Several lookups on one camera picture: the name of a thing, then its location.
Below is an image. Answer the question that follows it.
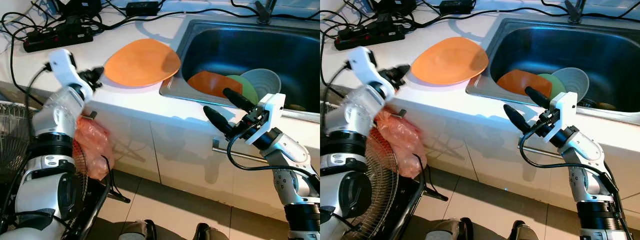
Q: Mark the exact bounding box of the stainless steel sink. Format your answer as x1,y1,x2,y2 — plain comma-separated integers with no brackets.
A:
160,17,321,121
466,17,640,126

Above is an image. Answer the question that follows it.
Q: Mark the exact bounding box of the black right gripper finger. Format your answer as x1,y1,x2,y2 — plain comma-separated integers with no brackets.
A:
502,103,532,134
202,105,236,137
523,86,554,110
222,87,259,114

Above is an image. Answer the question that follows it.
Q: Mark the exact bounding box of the green plastic plate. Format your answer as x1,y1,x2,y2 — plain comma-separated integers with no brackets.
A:
537,73,568,98
225,75,260,106

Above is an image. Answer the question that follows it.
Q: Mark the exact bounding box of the black faucet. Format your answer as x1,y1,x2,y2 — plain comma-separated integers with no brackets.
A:
565,0,587,23
255,0,278,25

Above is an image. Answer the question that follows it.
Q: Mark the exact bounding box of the black power adapter brick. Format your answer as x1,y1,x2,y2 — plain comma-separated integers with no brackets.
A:
125,1,161,17
439,0,475,15

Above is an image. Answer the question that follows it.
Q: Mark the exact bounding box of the standing fan with wire grill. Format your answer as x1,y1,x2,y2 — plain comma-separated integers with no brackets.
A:
0,100,132,240
320,100,451,240

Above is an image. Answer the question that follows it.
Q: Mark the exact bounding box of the orange plastic plate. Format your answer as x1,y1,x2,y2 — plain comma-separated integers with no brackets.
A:
103,38,182,87
411,36,489,86

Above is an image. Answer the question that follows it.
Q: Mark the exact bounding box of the white kitchen base cabinet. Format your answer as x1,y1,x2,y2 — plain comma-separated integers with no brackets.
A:
320,85,640,216
0,85,321,221

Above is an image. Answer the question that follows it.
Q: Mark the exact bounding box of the orange plastic bowl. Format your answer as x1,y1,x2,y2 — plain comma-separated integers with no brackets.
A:
187,71,244,99
496,69,553,98

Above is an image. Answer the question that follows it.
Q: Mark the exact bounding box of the long metal cabinet handle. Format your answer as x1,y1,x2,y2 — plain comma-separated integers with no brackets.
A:
520,142,566,161
211,139,271,165

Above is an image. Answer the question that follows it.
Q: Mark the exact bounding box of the black power strip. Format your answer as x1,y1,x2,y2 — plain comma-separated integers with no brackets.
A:
23,25,94,53
334,22,406,51

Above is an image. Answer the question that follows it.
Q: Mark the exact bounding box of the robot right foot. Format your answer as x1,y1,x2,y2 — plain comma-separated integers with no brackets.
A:
192,222,228,240
507,220,538,240

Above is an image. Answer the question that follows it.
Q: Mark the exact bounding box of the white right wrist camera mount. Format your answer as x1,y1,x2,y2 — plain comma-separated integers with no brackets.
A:
243,93,287,146
542,91,578,143

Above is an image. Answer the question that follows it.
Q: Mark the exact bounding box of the black plug-in charger block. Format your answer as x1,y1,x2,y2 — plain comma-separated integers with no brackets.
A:
372,0,418,15
57,0,103,16

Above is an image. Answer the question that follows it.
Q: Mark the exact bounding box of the black power strip cord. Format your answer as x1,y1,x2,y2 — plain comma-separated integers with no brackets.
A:
9,25,38,108

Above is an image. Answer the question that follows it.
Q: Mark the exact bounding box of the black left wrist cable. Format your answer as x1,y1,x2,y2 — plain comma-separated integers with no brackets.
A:
24,62,53,146
324,62,351,103

